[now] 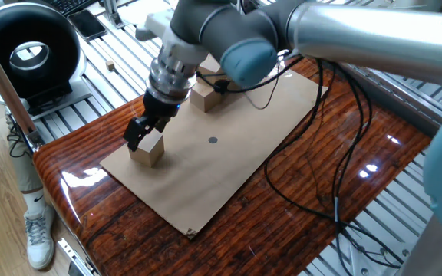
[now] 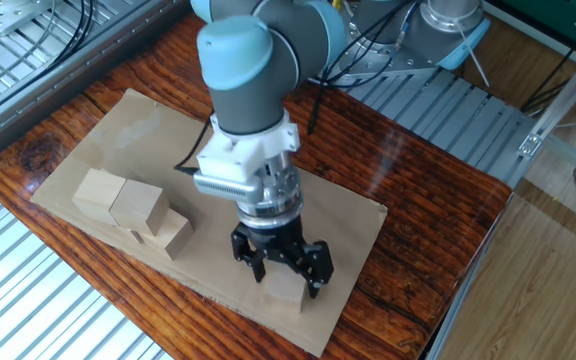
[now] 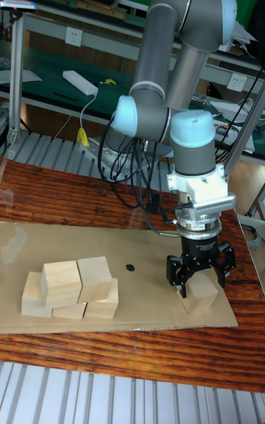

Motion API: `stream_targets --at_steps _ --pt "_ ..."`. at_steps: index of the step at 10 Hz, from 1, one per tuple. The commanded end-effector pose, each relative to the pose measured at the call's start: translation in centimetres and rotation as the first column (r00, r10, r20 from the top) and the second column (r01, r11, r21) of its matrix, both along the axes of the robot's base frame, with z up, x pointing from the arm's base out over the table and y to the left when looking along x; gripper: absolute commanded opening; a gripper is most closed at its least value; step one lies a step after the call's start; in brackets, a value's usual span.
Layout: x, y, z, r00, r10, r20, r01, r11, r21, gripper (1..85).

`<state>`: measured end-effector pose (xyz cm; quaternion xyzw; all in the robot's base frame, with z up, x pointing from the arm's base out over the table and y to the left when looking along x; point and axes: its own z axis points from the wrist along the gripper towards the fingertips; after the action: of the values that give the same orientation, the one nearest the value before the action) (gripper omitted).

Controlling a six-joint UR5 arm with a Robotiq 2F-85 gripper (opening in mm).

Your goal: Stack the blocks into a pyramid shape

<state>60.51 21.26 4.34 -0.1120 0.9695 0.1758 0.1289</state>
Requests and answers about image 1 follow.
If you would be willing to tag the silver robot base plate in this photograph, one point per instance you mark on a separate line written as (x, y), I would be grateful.
(374, 262)

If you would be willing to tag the black keyboard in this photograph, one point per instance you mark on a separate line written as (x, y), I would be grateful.
(71, 4)

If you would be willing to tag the short aluminium profile stand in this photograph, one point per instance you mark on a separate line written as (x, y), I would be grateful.
(113, 15)

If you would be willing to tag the white sneaker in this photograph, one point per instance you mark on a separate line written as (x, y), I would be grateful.
(38, 241)

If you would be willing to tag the white grey lamp base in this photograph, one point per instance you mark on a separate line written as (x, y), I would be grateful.
(83, 97)

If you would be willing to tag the khaki trouser leg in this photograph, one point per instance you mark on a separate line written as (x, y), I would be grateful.
(23, 168)

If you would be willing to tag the light wooden cube block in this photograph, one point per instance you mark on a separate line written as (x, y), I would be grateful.
(150, 151)
(207, 67)
(203, 99)

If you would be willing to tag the white paper sheet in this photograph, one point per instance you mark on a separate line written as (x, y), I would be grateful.
(136, 7)

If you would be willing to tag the black smartphone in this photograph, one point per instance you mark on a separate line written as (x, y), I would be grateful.
(86, 25)

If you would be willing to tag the white silver wrist adapter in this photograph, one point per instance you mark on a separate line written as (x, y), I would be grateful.
(171, 73)

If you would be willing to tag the tiny wooden cube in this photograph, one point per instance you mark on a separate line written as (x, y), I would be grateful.
(110, 66)

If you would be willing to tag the tan slanted frame post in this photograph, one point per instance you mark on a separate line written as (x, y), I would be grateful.
(2, 84)

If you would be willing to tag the brown cardboard sheet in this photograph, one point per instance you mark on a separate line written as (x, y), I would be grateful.
(225, 161)

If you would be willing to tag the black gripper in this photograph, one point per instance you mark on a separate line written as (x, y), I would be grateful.
(161, 109)

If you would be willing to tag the silver slotted bracket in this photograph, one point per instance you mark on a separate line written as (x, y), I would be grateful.
(73, 257)

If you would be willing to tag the grey blue UR5 robot arm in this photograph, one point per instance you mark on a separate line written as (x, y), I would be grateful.
(359, 34)

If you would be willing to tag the white sock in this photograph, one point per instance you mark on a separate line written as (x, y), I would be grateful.
(35, 203)

